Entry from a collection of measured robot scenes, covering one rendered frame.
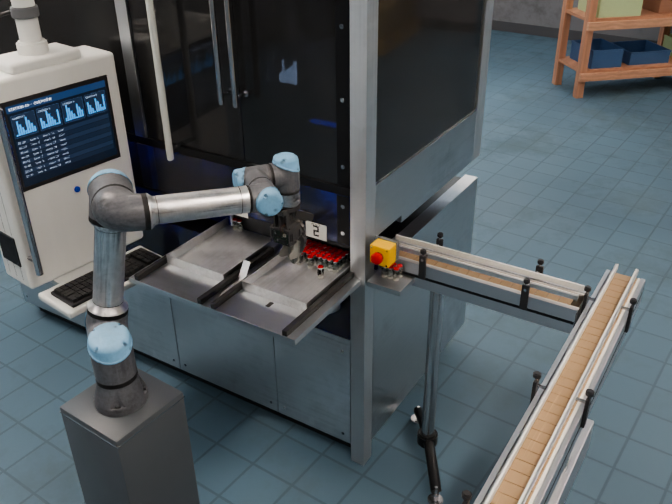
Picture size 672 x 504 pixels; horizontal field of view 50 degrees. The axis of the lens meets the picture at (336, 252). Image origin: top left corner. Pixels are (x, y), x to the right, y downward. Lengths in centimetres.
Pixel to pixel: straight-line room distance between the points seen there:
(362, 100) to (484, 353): 178
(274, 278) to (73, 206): 79
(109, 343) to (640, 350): 263
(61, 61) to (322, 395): 154
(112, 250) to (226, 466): 129
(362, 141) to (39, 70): 108
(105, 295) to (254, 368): 109
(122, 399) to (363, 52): 120
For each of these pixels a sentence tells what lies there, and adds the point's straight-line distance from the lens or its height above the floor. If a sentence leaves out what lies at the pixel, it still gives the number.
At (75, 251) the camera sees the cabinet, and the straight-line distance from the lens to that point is 285.
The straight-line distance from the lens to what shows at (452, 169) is 297.
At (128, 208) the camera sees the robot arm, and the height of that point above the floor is 140.
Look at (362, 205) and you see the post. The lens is 234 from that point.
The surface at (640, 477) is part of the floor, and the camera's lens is 321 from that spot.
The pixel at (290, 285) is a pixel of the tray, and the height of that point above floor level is 88.
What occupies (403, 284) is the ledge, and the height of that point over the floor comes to 88.
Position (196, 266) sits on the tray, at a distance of 256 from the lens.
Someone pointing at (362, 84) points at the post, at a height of 156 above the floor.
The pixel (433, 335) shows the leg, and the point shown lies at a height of 63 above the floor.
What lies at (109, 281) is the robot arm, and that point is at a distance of 212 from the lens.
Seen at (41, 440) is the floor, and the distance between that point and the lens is 340.
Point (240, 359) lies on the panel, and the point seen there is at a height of 30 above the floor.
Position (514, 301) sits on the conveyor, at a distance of 239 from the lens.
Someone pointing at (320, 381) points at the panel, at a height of 35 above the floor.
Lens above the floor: 220
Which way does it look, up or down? 30 degrees down
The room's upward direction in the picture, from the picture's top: 1 degrees counter-clockwise
